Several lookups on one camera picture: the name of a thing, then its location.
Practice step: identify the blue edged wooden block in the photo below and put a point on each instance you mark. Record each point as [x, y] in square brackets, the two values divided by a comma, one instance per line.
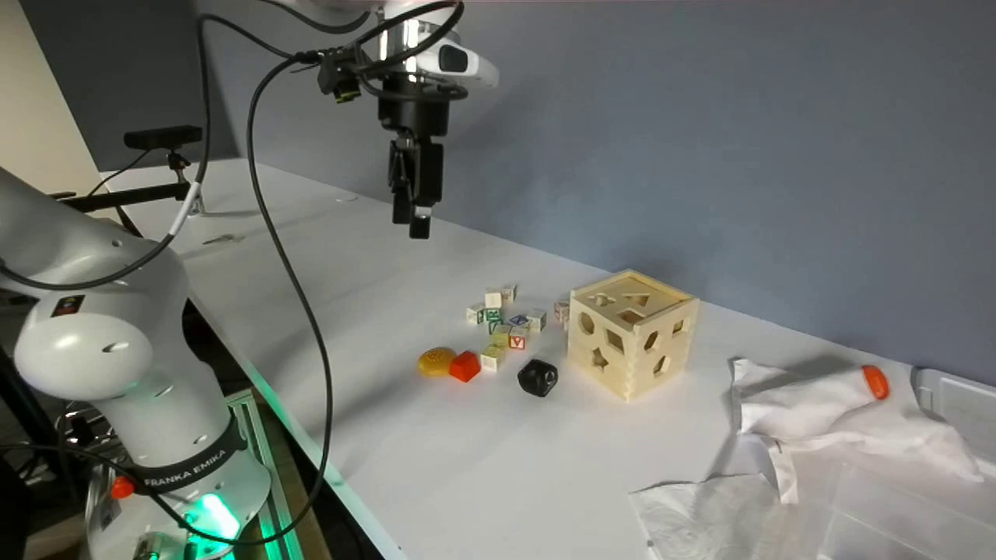
[518, 317]

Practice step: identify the yellow number eight block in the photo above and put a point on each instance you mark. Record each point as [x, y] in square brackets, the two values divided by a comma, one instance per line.
[489, 362]

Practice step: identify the white cloth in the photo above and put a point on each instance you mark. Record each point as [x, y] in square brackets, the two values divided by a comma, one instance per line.
[836, 410]

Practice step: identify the green letter G block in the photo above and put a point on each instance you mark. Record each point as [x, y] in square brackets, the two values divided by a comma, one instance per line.
[495, 317]

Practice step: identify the wooden shape sorter cube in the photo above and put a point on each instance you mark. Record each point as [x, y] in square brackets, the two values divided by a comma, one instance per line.
[631, 334]

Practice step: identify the red lettered wooden block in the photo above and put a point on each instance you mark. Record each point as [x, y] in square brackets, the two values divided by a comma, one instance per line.
[518, 340]

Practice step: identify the black camera on stand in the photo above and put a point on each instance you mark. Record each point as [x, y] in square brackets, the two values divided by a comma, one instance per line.
[149, 141]

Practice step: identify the orange red block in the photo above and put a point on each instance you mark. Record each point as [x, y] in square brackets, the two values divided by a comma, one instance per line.
[466, 365]

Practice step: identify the letter O wooden block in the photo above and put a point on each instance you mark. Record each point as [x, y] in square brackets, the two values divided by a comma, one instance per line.
[493, 301]

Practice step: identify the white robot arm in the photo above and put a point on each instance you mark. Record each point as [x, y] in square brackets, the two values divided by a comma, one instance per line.
[107, 302]

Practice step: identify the pretzel picture wooden block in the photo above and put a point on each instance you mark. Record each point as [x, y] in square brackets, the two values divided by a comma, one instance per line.
[511, 293]

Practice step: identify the clear plastic bag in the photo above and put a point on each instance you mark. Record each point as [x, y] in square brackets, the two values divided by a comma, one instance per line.
[843, 504]

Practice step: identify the yellow toy bun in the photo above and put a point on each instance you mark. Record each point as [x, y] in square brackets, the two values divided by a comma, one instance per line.
[435, 362]

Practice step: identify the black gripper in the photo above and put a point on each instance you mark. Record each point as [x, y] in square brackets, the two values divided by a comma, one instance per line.
[415, 158]

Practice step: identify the orange marker cap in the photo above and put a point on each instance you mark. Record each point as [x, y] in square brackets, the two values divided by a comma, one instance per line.
[875, 381]

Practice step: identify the black polyhedron block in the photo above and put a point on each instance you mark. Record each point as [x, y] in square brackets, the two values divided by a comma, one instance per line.
[536, 377]

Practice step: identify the letter J wooden block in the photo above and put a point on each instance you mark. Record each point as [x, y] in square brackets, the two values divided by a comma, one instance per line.
[474, 315]

